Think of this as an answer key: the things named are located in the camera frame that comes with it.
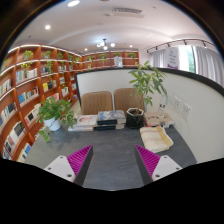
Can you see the orange bookshelf unit with books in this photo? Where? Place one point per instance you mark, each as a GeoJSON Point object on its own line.
{"type": "Point", "coordinates": [23, 96]}

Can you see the ceiling air vent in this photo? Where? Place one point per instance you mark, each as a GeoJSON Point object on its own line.
{"type": "Point", "coordinates": [125, 12]}

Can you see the cream and yellow striped towel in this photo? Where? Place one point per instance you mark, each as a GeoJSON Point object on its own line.
{"type": "Point", "coordinates": [155, 138]}

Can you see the red and black book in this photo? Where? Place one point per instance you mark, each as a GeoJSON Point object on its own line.
{"type": "Point", "coordinates": [166, 126]}

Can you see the recessed ceiling lights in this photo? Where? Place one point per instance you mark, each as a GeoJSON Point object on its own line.
{"type": "Point", "coordinates": [73, 3]}

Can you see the tall plant in black pot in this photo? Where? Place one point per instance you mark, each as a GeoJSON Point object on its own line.
{"type": "Point", "coordinates": [134, 119]}

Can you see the tan upholstered chair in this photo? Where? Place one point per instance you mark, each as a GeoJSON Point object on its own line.
{"type": "Point", "coordinates": [96, 101]}
{"type": "Point", "coordinates": [126, 98]}

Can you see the white standing sign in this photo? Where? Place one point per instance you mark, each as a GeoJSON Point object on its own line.
{"type": "Point", "coordinates": [173, 57]}

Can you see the clear drink bottle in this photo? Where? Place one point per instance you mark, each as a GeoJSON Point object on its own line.
{"type": "Point", "coordinates": [162, 106]}

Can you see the leafy plant in white pot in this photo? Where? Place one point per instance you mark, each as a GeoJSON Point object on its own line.
{"type": "Point", "coordinates": [53, 124]}

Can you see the grey window curtain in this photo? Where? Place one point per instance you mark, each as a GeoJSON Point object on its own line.
{"type": "Point", "coordinates": [157, 59]}
{"type": "Point", "coordinates": [208, 65]}

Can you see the white flat book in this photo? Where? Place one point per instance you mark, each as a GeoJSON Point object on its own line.
{"type": "Point", "coordinates": [80, 128]}

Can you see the beige book with calligraphy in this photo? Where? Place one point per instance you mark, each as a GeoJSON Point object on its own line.
{"type": "Point", "coordinates": [156, 119]}

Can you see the dark blue thick book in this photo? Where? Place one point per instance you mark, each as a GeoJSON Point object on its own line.
{"type": "Point", "coordinates": [108, 127]}

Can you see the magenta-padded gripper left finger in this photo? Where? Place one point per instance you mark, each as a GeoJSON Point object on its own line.
{"type": "Point", "coordinates": [60, 166]}

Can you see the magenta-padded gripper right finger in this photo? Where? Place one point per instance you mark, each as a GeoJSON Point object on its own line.
{"type": "Point", "coordinates": [165, 166]}

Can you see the black ceiling track rail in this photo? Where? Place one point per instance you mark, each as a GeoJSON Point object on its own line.
{"type": "Point", "coordinates": [183, 40]}

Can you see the multi-bulb ceiling lamp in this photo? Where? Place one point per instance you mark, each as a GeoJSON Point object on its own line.
{"type": "Point", "coordinates": [105, 44]}

